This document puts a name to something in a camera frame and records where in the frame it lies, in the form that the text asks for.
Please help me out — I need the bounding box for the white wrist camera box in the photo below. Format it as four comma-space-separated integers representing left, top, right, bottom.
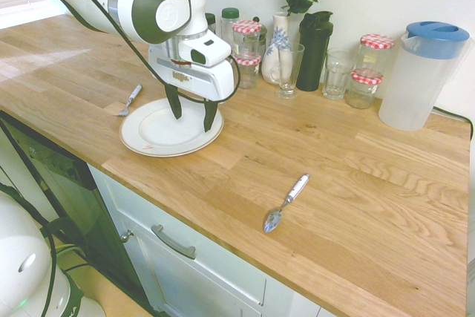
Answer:
177, 33, 234, 68

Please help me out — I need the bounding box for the white cabinet drawer front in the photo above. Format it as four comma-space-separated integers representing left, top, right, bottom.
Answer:
87, 163, 324, 317

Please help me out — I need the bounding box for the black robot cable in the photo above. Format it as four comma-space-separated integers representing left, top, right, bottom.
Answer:
58, 0, 242, 105

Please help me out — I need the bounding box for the white vase blue flower print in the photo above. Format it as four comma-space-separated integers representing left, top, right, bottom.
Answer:
261, 11, 291, 85

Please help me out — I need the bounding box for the silver drawer handle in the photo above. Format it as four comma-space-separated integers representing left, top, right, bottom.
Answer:
150, 223, 197, 260

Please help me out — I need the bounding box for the clear bottle with green cap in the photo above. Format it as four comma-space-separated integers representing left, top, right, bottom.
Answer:
220, 7, 240, 50

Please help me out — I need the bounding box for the dark glass appliance door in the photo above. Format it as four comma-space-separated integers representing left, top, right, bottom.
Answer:
0, 110, 151, 313

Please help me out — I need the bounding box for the glass jar red checked lid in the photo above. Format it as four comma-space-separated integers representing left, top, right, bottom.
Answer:
233, 51, 262, 90
344, 68, 384, 110
357, 33, 396, 73
232, 19, 263, 56

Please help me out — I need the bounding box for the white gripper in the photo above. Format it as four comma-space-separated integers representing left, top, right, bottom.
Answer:
148, 42, 237, 134

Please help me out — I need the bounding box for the clear glass tumbler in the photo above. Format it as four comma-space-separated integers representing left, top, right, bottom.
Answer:
321, 47, 356, 101

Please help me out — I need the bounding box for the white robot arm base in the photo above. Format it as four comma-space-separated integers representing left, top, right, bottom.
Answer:
0, 183, 109, 317

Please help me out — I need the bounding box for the translucent pitcher with blue lid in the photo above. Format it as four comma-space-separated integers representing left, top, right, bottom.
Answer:
377, 21, 471, 132

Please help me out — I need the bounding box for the dark glass coffee press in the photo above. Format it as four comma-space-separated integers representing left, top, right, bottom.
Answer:
252, 16, 269, 70

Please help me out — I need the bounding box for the white-handled metal fork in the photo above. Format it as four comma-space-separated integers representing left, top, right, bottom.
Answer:
113, 84, 143, 118

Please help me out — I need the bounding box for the white plate with gold rim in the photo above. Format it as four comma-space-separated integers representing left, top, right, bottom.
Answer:
119, 98, 225, 157

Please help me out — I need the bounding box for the black shaker bottle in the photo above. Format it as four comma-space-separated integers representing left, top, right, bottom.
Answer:
295, 10, 335, 93

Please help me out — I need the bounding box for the footed clear sundae glass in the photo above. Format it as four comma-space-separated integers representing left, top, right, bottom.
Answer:
274, 42, 307, 100

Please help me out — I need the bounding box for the white-handled metal spoon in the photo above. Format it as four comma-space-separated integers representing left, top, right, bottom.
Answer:
262, 173, 311, 234

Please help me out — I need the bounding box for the small dark-capped spice bottle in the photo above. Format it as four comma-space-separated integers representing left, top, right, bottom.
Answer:
204, 12, 217, 36

